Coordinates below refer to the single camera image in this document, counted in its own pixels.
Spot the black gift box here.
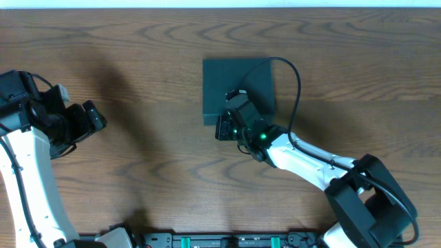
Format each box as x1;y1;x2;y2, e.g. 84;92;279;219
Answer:
203;57;276;125

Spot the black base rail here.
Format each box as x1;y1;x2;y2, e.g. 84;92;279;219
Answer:
109;223;326;248

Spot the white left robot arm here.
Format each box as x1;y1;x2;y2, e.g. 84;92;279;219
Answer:
1;105;133;248

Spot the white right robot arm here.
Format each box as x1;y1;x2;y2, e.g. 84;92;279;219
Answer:
216;113;420;247

